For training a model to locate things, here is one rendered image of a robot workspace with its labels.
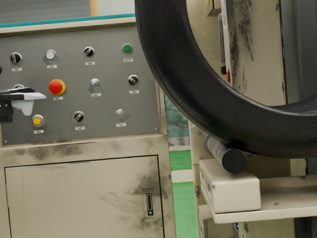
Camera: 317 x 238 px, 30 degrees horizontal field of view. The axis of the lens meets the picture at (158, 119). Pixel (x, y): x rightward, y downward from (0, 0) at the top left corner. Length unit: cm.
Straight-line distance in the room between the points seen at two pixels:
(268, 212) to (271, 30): 53
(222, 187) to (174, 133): 938
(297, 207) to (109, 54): 93
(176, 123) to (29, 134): 863
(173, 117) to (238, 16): 902
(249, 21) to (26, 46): 75
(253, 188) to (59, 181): 87
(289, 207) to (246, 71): 45
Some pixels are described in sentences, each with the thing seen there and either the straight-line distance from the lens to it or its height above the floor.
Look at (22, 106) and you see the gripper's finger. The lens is 159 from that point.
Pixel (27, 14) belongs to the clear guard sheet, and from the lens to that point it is 190.
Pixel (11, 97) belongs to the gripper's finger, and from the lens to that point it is 157.
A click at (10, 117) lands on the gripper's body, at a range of 161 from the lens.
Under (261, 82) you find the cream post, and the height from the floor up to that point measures 104.
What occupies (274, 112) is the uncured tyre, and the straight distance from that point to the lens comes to 106.
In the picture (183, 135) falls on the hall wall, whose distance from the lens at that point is 1048.
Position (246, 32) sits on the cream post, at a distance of 148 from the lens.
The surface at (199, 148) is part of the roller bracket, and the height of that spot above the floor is 89.
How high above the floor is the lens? 105
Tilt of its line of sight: 3 degrees down
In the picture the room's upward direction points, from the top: 5 degrees counter-clockwise
